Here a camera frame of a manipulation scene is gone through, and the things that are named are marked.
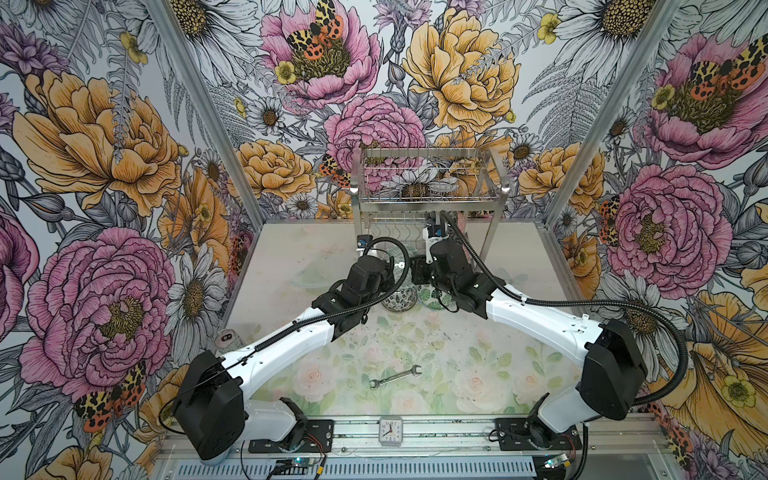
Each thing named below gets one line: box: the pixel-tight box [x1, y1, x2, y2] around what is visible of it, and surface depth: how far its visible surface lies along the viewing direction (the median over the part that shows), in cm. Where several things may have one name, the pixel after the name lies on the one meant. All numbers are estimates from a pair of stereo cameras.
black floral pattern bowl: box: [381, 286, 418, 312], surface depth 99 cm
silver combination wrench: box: [369, 364, 423, 390], surface depth 85 cm
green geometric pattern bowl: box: [387, 245, 406, 284], surface depth 64 cm
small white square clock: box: [379, 416, 403, 447], surface depth 75 cm
